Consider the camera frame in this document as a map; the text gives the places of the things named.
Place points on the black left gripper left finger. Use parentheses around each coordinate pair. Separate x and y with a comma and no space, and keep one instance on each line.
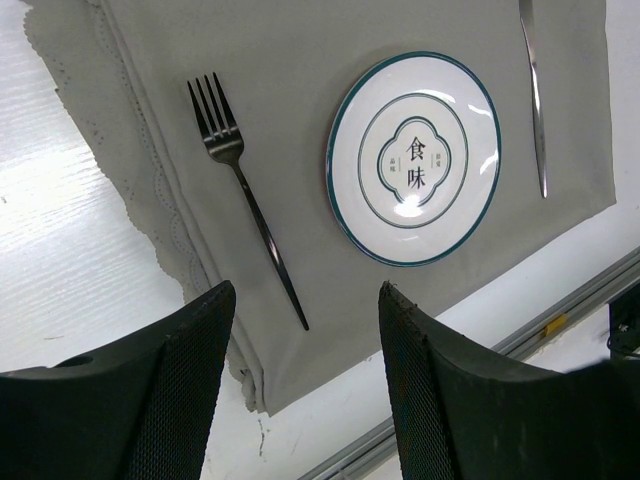
(140,407)

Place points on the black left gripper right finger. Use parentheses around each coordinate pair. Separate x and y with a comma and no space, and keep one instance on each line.
(500,410)

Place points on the white plate with teal rim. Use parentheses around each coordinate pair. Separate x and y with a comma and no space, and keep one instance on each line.
(413,158)

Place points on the black dinner fork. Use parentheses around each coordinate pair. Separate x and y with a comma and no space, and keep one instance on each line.
(224,143)

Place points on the grey cloth placemat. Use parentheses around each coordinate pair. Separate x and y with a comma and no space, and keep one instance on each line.
(122,69)

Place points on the silver table knife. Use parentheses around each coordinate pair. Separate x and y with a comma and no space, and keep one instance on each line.
(528,28)

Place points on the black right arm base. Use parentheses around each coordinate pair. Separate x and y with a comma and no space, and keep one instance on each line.
(623,341)

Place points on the aluminium table edge rail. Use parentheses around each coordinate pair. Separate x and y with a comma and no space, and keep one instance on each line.
(475,380)

